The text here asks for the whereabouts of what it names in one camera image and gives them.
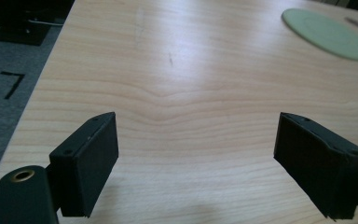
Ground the light green round mat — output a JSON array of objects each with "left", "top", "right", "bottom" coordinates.
[{"left": 281, "top": 7, "right": 358, "bottom": 62}]

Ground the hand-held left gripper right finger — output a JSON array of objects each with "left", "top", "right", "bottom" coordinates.
[{"left": 273, "top": 112, "right": 358, "bottom": 220}]

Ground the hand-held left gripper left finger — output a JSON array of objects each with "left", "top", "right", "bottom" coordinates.
[{"left": 48, "top": 111, "right": 119, "bottom": 218}]

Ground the black equipment base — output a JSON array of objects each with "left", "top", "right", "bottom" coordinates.
[{"left": 0, "top": 0, "right": 76, "bottom": 47}]

